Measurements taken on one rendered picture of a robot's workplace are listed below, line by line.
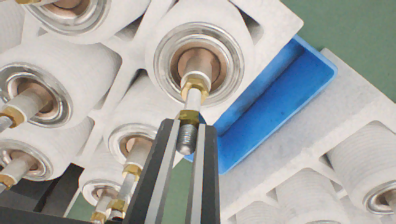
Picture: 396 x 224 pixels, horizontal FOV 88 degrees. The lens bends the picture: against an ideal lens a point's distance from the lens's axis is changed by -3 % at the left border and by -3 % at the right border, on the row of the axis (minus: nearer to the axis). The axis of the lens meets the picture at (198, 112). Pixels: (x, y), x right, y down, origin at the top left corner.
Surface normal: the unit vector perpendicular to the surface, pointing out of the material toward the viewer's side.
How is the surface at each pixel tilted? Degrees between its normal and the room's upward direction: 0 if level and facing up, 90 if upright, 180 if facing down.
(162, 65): 4
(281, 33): 0
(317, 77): 88
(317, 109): 90
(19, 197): 46
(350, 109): 90
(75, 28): 4
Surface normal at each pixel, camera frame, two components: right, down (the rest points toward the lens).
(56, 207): 0.33, -0.02
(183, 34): -0.05, 0.63
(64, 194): 0.44, -0.30
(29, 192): 0.51, -0.68
